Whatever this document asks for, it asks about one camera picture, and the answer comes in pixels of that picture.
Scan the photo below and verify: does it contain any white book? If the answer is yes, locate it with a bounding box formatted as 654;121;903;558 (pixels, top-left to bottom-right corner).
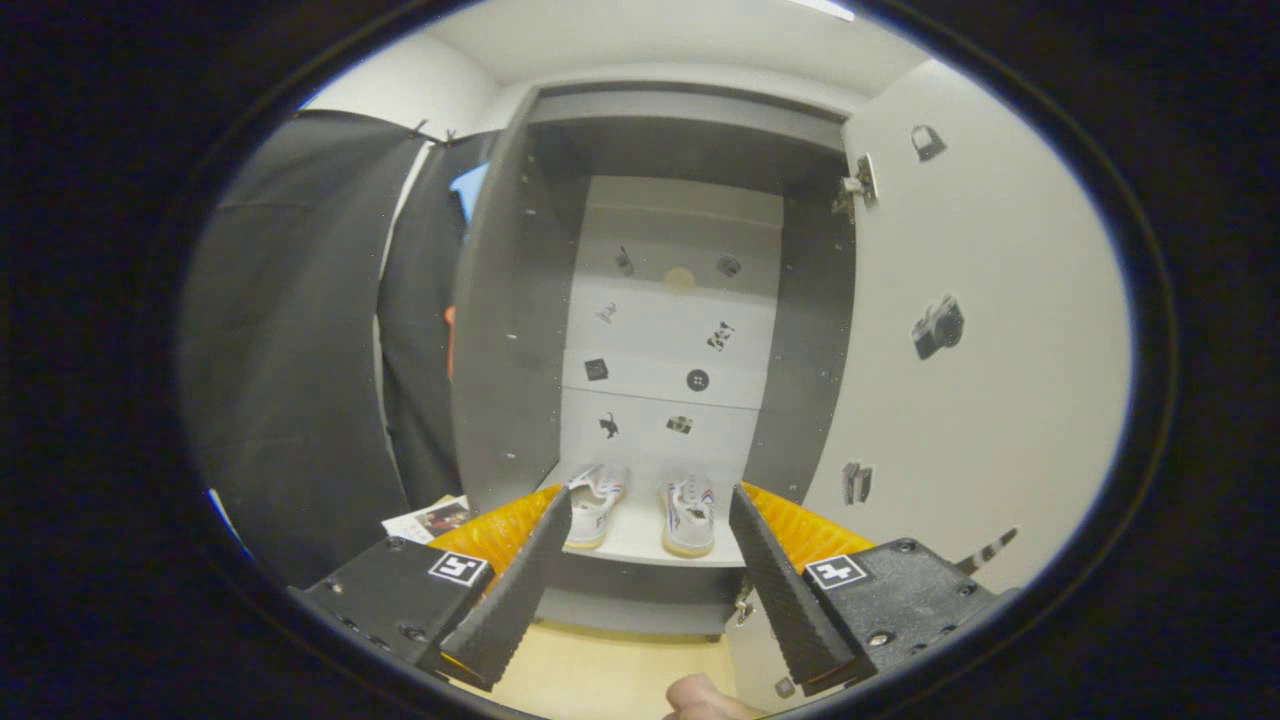
381;494;479;546

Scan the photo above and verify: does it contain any white canvas shoe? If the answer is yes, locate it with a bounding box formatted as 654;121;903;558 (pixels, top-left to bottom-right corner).
563;463;631;550
658;473;718;558

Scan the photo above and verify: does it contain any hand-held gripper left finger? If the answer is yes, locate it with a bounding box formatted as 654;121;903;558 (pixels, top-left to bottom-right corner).
290;485;574;693

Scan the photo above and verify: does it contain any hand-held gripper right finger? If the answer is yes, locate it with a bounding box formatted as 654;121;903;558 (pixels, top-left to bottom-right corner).
728;483;1021;698

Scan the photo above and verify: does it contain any grey shoe cabinet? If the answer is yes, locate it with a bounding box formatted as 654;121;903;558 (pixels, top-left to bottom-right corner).
450;80;861;641

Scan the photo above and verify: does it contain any light grey shoe cabinet door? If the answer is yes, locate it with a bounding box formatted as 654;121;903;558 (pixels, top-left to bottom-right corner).
725;58;1136;716

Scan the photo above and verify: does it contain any black backdrop cloth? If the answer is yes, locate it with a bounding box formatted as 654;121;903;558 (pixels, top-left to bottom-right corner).
180;108;501;591

